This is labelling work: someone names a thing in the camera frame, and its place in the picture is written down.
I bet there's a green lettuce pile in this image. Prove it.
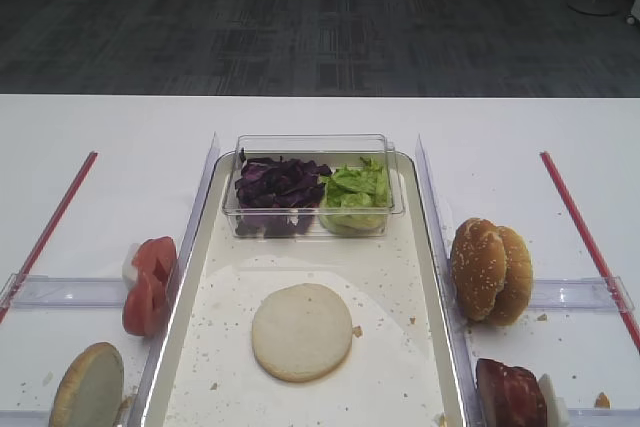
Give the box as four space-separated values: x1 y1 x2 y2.
319 157 391 236

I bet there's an upper tomato slice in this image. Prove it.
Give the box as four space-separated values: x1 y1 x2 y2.
132 236 177 287

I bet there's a tomato slice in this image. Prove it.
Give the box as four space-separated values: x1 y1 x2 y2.
132 236 177 287
122 271 168 337

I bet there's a lower tomato slice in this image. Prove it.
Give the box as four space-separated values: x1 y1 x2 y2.
122 271 168 337

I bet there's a brown meat patty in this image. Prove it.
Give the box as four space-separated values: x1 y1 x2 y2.
476 358 547 427

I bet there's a clear plastic salad container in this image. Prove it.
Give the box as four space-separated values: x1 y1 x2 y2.
222 134 404 239

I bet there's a purple cabbage pile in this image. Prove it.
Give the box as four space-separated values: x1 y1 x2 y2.
234 152 332 238

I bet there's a white metal tray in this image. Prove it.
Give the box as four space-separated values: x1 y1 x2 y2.
142 154 461 426

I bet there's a right long clear divider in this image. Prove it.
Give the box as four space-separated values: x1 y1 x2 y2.
415 137 485 426

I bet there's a long clear divider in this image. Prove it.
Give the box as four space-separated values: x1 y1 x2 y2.
125 136 220 426
415 137 485 426

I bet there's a bottom bun on tray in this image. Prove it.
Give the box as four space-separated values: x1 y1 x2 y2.
251 283 353 383

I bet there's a front sesame bun top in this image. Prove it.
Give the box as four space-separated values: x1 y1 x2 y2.
450 218 506 321

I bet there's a sesame bun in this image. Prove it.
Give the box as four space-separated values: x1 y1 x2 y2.
489 226 533 326
450 218 506 321

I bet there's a white holder block left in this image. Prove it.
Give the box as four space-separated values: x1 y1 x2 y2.
121 243 140 290

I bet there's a white holder block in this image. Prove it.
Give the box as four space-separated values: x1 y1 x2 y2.
538 373 570 427
121 243 140 290

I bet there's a rear sesame bun top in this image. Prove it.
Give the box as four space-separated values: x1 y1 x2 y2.
489 226 533 326

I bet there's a right red tape strip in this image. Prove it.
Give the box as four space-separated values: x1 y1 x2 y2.
540 151 639 349

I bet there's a red tape strip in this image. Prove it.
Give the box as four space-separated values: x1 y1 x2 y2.
0 151 98 320
540 151 639 349

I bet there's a left red tape strip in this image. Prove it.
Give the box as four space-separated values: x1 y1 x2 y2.
0 151 98 320

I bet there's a right clear cross divider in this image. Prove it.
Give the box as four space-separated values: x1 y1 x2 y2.
528 277 635 313

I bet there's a clear cross divider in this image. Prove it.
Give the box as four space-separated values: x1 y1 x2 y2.
528 277 635 313
1 274 128 310

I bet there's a left long clear divider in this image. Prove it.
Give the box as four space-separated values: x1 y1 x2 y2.
125 136 220 426

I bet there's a bun half lower left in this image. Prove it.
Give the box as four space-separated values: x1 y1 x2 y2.
48 342 124 427

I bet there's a left clear cross divider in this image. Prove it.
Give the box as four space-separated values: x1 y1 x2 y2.
1 274 128 310

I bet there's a white holder block right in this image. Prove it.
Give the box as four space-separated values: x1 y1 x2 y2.
538 373 570 427

